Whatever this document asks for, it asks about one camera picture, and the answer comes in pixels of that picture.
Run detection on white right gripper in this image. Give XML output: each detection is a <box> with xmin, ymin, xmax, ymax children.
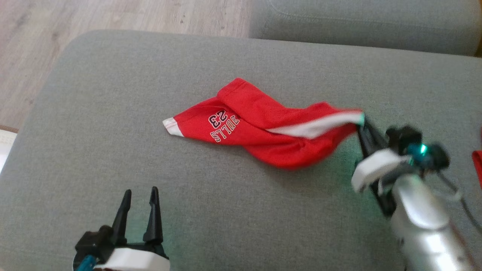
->
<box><xmin>351</xmin><ymin>119</ymin><xmax>409</xmax><ymax>192</ymax></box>

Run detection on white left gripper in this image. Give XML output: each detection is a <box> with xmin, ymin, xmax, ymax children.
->
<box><xmin>94</xmin><ymin>187</ymin><xmax>170</xmax><ymax>271</ymax></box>

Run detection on red basketball shorts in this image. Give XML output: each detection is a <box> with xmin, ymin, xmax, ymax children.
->
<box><xmin>163</xmin><ymin>78</ymin><xmax>365</xmax><ymax>170</ymax></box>

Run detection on red basketball jersey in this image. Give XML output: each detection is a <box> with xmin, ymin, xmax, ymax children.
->
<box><xmin>472</xmin><ymin>150</ymin><xmax>482</xmax><ymax>189</ymax></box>

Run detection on large grey sofa seat cushion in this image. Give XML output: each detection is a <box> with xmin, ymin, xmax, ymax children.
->
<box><xmin>0</xmin><ymin>30</ymin><xmax>482</xmax><ymax>271</ymax></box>

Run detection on grey sofa cushion with seam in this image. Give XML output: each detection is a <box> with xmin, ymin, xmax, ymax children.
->
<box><xmin>249</xmin><ymin>0</ymin><xmax>482</xmax><ymax>57</ymax></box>

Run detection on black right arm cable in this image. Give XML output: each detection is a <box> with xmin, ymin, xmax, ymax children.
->
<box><xmin>437</xmin><ymin>171</ymin><xmax>482</xmax><ymax>232</ymax></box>

